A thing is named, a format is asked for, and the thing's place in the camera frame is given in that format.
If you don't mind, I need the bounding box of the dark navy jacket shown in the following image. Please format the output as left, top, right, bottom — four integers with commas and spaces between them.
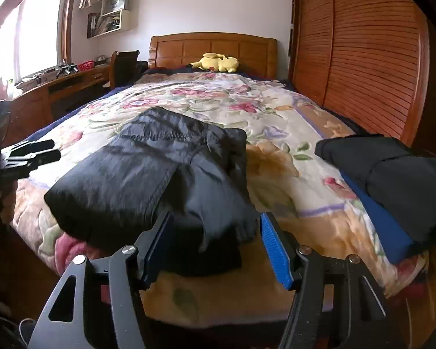
44, 107, 258, 277

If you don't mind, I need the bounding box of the navy bed sheet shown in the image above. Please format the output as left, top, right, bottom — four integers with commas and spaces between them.
24, 83, 134, 141

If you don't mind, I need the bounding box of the wooden desk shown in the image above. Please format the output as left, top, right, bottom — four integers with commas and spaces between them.
3, 65, 109, 146

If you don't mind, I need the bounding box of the red basket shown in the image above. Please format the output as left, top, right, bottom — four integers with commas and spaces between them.
77, 60, 95, 72

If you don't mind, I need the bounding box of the wooden chair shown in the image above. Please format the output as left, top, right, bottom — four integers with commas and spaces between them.
108, 50, 148, 90

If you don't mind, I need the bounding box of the floral bed blanket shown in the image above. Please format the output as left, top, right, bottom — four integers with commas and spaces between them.
12, 72, 428, 328

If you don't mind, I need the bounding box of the folded black garment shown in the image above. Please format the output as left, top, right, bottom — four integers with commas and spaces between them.
315, 135, 436, 245

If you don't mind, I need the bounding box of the yellow plush toy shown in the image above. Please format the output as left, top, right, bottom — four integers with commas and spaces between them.
190, 53, 239, 73

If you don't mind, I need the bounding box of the wooden headboard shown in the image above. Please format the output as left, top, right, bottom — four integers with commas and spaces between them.
149, 32, 278, 80

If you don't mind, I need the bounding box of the wooden louvered wardrobe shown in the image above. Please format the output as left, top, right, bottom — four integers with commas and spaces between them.
288, 0, 429, 145

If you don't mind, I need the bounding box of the white wall shelf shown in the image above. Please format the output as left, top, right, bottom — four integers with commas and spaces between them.
87, 0, 131, 39

